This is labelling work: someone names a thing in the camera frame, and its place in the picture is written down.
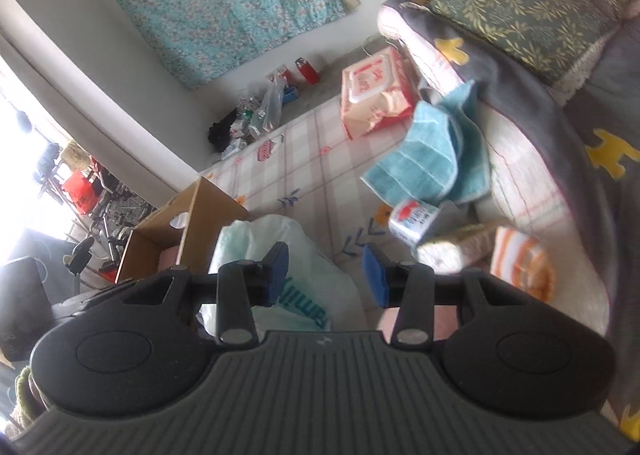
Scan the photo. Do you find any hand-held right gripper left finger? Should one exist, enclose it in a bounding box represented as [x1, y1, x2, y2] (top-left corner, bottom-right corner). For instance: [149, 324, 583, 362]
[117, 241, 291, 345]

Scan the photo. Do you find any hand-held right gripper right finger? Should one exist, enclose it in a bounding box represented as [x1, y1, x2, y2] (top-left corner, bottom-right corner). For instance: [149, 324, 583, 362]
[363, 243, 528, 347]

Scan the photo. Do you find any white bag with teal print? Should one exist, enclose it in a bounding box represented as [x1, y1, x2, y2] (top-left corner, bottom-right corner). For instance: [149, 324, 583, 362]
[197, 214, 383, 343]

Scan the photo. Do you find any brown cardboard box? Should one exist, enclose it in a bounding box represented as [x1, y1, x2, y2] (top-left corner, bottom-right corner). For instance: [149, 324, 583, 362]
[114, 176, 250, 286]

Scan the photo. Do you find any yellowish patterned soft pack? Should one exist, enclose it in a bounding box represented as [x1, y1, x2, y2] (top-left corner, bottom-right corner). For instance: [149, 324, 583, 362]
[417, 221, 511, 272]

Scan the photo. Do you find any white tissue packet red label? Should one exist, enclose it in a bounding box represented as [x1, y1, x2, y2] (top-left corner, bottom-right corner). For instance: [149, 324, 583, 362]
[387, 199, 441, 248]

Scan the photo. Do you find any pink plush toy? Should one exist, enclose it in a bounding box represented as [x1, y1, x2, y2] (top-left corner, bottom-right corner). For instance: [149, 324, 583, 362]
[380, 307, 458, 341]

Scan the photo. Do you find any plaid bed sheet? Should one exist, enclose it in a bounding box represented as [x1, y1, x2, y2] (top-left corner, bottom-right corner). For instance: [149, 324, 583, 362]
[197, 48, 576, 316]

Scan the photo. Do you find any blue towel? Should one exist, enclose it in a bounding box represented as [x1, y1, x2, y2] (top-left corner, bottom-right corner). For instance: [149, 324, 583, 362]
[361, 81, 491, 203]

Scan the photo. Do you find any orange striped cloth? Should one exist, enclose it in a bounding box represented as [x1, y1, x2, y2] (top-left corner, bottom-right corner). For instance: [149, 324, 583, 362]
[490, 227, 557, 303]

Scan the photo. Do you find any black cloth on floor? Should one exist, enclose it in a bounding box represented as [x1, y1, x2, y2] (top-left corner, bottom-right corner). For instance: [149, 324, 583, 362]
[207, 108, 238, 153]

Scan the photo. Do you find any clear plastic bag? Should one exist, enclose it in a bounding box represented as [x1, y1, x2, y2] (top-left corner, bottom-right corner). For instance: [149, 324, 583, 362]
[247, 76, 286, 138]

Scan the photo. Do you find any wheelchair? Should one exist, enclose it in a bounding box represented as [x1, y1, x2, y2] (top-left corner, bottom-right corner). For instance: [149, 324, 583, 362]
[70, 155, 166, 256]

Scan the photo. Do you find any pink wet wipes pack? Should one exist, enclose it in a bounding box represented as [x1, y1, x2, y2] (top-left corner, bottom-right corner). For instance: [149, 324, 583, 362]
[341, 46, 418, 141]

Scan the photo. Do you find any black padded seat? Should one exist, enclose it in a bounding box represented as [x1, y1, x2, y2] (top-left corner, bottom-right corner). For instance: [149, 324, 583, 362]
[62, 236, 95, 276]

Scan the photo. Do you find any red thermos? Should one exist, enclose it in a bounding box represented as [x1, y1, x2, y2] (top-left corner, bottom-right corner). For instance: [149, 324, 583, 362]
[295, 58, 321, 86]

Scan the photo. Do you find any red orange bag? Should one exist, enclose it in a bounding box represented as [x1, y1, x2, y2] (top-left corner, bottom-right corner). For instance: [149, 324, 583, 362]
[62, 170, 98, 216]

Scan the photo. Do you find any grey blanket with yellow print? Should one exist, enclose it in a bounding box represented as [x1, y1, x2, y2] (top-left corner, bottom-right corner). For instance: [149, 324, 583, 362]
[380, 0, 640, 436]

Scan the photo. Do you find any teal floral cloth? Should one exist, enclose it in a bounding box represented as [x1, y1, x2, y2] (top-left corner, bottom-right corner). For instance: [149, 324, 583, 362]
[104, 0, 347, 90]

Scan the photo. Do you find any leaf pattern pillow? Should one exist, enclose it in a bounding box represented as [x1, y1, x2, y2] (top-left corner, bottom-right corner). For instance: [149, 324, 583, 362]
[429, 0, 640, 88]

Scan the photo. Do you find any white power cable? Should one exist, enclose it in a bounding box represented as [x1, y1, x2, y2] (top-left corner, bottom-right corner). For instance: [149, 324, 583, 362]
[360, 34, 396, 56]

